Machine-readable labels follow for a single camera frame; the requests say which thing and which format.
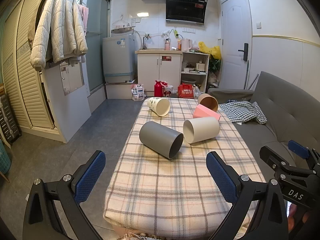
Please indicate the checked cloth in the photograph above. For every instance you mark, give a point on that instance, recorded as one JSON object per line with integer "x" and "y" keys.
{"x": 242, "y": 112}

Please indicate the red thermos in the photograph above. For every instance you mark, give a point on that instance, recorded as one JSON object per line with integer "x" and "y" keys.
{"x": 158, "y": 90}

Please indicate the grey sofa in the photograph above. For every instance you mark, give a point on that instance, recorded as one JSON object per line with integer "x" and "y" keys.
{"x": 275, "y": 110}

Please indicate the white wall outlet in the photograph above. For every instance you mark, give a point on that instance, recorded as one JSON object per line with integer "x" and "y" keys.
{"x": 188, "y": 30}

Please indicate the person's right hand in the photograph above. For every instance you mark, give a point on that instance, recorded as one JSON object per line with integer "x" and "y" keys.
{"x": 292, "y": 217}

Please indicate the white leaning board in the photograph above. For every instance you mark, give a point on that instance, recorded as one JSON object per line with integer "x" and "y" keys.
{"x": 67, "y": 110}

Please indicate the white door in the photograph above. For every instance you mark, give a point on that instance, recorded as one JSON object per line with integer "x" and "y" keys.
{"x": 235, "y": 30}

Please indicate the cream louvered wardrobe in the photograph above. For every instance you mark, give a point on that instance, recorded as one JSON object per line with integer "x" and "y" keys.
{"x": 17, "y": 67}

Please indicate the pink bottle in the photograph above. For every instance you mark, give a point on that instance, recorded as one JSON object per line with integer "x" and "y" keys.
{"x": 167, "y": 45}

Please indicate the white puffer jacket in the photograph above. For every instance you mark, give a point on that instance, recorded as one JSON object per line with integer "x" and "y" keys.
{"x": 58, "y": 25}

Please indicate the red gift bag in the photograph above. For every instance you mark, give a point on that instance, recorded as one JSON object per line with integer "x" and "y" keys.
{"x": 185, "y": 92}

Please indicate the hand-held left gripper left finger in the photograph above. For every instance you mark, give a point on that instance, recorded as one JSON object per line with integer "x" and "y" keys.
{"x": 91, "y": 177}

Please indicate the white printed package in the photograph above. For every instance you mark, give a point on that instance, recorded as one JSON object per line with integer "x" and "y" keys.
{"x": 138, "y": 92}

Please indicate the white light switch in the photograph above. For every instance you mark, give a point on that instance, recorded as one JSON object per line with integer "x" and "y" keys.
{"x": 258, "y": 25}

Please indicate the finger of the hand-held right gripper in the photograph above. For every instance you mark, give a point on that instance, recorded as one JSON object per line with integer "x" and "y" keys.
{"x": 298, "y": 150}
{"x": 272, "y": 157}

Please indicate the white washer platform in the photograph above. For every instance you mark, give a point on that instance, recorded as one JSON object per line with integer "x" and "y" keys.
{"x": 117, "y": 90}

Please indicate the white jar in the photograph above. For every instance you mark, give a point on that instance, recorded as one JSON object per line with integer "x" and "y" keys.
{"x": 200, "y": 66}

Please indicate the black range hood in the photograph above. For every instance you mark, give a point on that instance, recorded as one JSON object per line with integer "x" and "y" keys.
{"x": 186, "y": 7}

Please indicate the white wall switch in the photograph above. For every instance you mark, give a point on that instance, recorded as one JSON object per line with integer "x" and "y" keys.
{"x": 135, "y": 22}

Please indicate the white printed cup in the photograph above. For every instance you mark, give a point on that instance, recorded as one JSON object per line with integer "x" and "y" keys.
{"x": 158, "y": 106}

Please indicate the pink electric kettle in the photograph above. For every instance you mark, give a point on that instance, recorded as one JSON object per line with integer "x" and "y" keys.
{"x": 186, "y": 45}

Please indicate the teal basket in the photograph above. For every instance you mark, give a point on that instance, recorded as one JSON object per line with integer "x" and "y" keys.
{"x": 4, "y": 158}

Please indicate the grey washing machine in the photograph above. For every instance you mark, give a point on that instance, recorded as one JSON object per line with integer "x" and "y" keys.
{"x": 117, "y": 57}

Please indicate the grey cup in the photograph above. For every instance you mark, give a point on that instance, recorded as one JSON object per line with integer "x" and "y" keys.
{"x": 160, "y": 137}

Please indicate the pink cup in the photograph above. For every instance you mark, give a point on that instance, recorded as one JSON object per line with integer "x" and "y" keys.
{"x": 205, "y": 112}

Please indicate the green plant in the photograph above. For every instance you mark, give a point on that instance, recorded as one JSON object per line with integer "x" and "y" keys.
{"x": 215, "y": 66}

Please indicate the metal faucet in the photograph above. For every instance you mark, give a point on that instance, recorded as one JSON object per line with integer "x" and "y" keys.
{"x": 144, "y": 42}

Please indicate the brown cup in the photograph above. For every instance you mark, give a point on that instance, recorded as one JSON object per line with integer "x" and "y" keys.
{"x": 208, "y": 102}

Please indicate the orange bottle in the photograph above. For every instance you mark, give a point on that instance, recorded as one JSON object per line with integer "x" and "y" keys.
{"x": 179, "y": 45}

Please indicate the yellow plastic bag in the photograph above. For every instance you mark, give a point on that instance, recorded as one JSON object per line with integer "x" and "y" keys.
{"x": 213, "y": 51}

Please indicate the frosted glass sliding door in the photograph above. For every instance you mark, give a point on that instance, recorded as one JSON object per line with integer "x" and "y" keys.
{"x": 96, "y": 17}

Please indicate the pink garment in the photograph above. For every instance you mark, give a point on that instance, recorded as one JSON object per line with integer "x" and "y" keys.
{"x": 85, "y": 17}

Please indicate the white sink cabinet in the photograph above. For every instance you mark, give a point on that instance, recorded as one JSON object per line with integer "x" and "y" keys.
{"x": 157, "y": 72}

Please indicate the pink white plastic bag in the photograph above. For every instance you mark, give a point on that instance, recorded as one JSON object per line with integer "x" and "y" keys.
{"x": 168, "y": 90}

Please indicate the clothes hanger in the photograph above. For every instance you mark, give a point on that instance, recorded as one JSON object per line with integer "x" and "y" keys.
{"x": 121, "y": 25}

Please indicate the cream white cup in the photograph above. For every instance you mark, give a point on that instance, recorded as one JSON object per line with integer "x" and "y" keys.
{"x": 202, "y": 130}

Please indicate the dark plastic crate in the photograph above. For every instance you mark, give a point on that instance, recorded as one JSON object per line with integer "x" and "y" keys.
{"x": 8, "y": 120}

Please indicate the plaid tablecloth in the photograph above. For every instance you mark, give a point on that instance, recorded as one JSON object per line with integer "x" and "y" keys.
{"x": 162, "y": 182}

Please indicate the white open shelf unit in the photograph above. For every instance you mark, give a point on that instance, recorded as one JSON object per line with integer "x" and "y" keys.
{"x": 207, "y": 72}

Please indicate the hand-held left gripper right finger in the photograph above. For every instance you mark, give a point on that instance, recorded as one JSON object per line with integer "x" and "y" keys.
{"x": 221, "y": 177}

